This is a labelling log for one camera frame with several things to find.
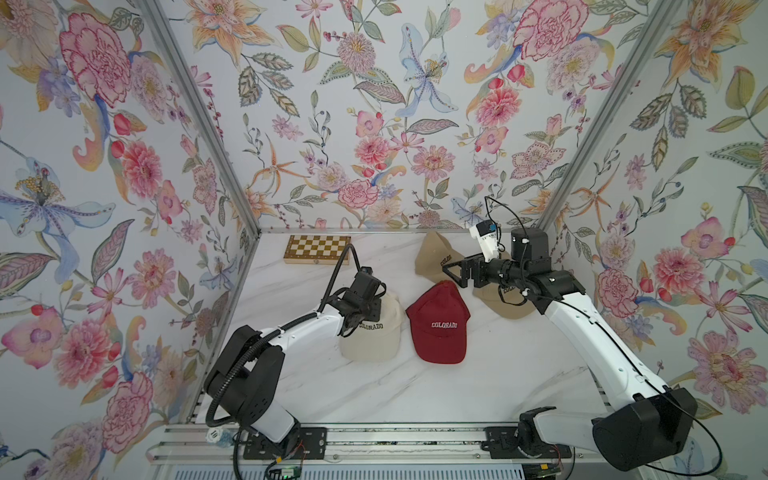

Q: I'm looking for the cream Colorado cap front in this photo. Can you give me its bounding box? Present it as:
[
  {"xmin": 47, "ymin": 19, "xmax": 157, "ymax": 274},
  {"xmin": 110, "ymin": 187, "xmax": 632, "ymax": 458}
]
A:
[{"xmin": 339, "ymin": 293, "xmax": 406, "ymax": 363}]

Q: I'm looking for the tan cap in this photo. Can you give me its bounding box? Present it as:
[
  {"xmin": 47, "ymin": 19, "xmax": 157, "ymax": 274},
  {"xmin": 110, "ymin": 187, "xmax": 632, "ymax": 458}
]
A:
[
  {"xmin": 473, "ymin": 284, "xmax": 535, "ymax": 320},
  {"xmin": 415, "ymin": 232, "xmax": 465, "ymax": 283}
]

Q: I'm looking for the red Colorado cap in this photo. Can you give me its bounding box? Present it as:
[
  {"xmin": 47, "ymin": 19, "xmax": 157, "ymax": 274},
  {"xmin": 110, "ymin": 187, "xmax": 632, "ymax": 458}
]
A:
[{"xmin": 406, "ymin": 280, "xmax": 470, "ymax": 365}]

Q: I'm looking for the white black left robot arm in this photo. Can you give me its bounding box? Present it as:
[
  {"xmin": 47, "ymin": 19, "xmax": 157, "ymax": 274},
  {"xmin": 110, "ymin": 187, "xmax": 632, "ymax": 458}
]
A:
[{"xmin": 204, "ymin": 267, "xmax": 387, "ymax": 450}]

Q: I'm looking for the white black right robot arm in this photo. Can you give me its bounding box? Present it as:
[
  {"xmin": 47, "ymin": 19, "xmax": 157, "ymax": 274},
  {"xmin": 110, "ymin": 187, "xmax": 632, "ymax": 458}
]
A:
[{"xmin": 442, "ymin": 220, "xmax": 698, "ymax": 472}]

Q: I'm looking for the wooden chessboard box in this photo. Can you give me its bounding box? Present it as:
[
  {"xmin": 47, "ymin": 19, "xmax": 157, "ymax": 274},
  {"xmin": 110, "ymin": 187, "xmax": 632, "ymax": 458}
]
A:
[{"xmin": 283, "ymin": 235, "xmax": 351, "ymax": 265}]

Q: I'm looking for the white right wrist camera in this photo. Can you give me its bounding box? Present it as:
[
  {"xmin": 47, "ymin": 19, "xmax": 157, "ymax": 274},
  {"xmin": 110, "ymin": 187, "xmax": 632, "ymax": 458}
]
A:
[{"xmin": 469, "ymin": 220, "xmax": 501, "ymax": 263}]

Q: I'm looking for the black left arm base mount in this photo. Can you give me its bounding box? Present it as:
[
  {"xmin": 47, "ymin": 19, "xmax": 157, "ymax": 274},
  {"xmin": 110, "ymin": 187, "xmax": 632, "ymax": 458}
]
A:
[{"xmin": 242, "ymin": 426, "xmax": 328, "ymax": 461}]

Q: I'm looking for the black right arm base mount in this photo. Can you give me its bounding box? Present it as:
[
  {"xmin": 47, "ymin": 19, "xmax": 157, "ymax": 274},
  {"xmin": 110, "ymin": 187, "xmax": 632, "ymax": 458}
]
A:
[{"xmin": 480, "ymin": 407, "xmax": 573, "ymax": 460}]

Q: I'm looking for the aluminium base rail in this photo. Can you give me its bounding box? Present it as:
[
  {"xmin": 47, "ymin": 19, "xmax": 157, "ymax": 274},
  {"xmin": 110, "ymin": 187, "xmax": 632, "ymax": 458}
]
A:
[{"xmin": 147, "ymin": 422, "xmax": 604, "ymax": 466}]

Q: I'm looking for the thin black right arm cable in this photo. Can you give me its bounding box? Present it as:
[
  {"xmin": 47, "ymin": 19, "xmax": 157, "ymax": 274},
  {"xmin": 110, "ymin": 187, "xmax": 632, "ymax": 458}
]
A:
[{"xmin": 483, "ymin": 194, "xmax": 724, "ymax": 478}]

